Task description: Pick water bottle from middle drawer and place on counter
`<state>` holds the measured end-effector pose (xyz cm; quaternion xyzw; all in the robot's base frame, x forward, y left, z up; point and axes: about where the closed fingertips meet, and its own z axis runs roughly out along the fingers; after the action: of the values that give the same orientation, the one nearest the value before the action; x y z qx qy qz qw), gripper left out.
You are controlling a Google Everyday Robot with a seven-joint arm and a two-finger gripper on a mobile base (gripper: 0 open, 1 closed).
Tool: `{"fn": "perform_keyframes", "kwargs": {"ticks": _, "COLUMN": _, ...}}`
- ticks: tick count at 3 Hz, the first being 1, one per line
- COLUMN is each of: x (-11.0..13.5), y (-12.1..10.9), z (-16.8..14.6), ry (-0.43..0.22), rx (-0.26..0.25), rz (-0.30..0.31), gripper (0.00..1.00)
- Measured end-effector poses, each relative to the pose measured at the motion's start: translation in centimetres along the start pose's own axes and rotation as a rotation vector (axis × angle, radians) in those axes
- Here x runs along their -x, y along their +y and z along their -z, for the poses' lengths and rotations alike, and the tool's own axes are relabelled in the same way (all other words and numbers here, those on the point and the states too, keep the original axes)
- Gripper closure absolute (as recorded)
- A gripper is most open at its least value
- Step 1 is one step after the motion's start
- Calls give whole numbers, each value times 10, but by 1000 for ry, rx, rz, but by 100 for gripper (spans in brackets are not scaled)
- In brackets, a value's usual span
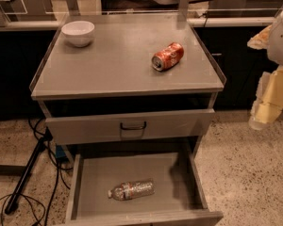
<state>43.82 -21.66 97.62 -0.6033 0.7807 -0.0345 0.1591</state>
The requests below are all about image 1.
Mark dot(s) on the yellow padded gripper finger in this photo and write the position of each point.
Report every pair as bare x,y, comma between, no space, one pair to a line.
269,102
260,40

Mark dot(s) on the clear plastic water bottle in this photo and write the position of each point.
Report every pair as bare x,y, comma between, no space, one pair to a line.
132,190

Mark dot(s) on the grey upper drawer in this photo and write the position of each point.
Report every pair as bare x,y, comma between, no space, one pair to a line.
105,128

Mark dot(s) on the grey open middle drawer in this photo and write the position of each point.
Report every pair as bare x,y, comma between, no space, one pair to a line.
178,199

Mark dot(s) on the grey cabinet with counter top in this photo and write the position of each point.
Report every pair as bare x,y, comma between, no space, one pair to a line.
114,74

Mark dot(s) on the orange soda can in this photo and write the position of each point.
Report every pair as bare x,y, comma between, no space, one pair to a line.
168,57

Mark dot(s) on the white ceramic bowl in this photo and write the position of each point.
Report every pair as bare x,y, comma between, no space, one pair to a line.
78,33

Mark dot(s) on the blue box under cabinet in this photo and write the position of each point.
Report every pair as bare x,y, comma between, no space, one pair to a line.
60,154

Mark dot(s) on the clear acrylic barrier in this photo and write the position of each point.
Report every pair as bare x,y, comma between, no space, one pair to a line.
206,13

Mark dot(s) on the black tripod leg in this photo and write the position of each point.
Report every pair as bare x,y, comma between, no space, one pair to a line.
40,147

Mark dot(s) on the black drawer handle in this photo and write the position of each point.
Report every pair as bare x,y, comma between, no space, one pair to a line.
133,128

